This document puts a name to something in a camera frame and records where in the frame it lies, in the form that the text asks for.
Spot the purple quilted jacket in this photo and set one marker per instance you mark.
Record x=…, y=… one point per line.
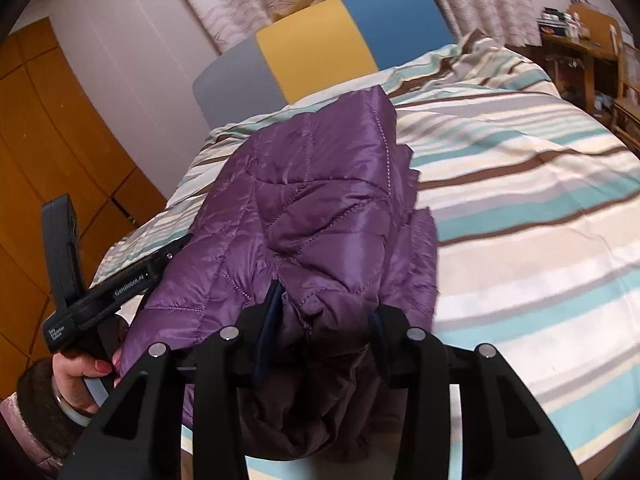
x=300, y=210

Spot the person's left forearm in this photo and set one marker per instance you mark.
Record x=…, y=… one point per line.
x=40, y=410

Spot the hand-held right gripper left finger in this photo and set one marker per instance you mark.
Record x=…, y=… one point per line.
x=267, y=330

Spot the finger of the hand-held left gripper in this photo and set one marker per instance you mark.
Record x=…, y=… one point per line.
x=172, y=252

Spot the person's left hand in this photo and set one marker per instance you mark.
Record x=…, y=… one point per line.
x=72, y=375

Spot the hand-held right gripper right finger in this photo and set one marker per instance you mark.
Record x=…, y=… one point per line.
x=381, y=350

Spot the cluttered desk items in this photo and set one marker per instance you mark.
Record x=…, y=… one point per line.
x=555, y=17

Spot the grey yellow blue cushion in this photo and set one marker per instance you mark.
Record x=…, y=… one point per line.
x=315, y=50

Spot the striped duvet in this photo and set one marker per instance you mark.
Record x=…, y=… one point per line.
x=525, y=210

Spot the wooden desk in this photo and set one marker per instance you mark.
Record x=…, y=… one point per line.
x=575, y=45

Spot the pale bangle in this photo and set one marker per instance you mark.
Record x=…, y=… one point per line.
x=62, y=402

